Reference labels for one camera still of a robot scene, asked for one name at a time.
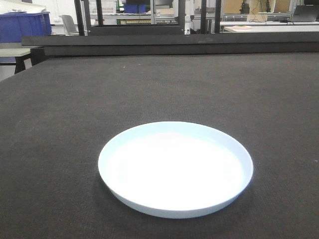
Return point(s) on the blue plastic crate stack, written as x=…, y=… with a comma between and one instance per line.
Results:
x=15, y=25

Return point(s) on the white side table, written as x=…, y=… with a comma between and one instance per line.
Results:
x=19, y=54

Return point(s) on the grey office chair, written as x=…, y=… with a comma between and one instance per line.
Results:
x=69, y=25

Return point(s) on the blue bin on shelf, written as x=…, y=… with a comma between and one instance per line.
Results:
x=135, y=8

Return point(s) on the white background workbench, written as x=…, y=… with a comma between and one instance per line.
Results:
x=268, y=26

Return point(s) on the black metal frame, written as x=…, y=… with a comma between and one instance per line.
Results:
x=181, y=25

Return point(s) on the black table back rail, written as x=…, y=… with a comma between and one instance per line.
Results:
x=221, y=43

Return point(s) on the pale blue round tray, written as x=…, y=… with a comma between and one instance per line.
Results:
x=174, y=169

